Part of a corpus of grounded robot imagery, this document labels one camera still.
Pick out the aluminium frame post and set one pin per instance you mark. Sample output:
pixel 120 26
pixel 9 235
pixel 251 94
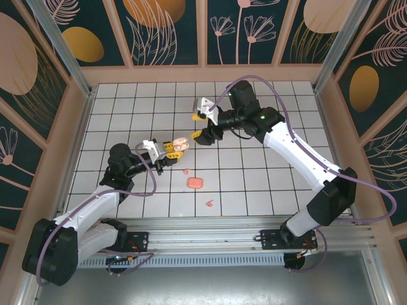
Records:
pixel 334 47
pixel 68 60

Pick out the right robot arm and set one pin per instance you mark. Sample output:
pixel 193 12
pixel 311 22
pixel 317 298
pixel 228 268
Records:
pixel 295 149

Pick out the pink earbud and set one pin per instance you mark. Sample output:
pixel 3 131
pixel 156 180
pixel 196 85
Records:
pixel 209 204
pixel 185 172

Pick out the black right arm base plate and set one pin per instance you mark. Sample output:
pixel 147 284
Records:
pixel 270 236

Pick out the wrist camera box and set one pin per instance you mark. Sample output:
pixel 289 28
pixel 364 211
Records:
pixel 151 146
pixel 203 106

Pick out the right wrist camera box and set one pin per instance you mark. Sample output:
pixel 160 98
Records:
pixel 203 106

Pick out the small circuit board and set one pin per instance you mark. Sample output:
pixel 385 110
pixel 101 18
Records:
pixel 119 260

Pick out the beige earbud charging case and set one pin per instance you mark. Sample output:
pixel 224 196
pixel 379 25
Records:
pixel 182 146

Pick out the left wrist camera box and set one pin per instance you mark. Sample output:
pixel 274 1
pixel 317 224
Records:
pixel 151 146

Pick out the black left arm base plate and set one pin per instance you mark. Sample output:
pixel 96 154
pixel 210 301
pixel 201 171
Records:
pixel 140 238

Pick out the pink earbud charging case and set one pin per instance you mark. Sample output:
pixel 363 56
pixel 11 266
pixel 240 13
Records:
pixel 195 183

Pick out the aluminium mounting rail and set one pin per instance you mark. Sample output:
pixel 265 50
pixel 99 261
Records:
pixel 203 235

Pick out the grey sheet metal panel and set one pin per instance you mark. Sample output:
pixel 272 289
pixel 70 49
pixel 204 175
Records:
pixel 203 286

